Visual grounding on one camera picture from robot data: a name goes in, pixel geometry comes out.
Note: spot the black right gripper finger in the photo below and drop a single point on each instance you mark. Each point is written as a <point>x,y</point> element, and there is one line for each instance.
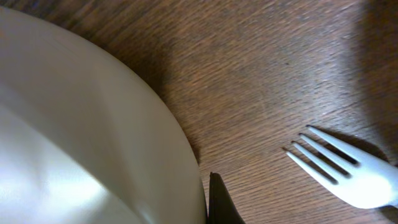
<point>221,207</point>

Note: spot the white plastic fork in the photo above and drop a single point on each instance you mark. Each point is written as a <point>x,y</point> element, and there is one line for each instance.
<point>369,183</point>

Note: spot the cream bowl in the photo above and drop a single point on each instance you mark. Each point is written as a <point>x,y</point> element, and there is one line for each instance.
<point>83,138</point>

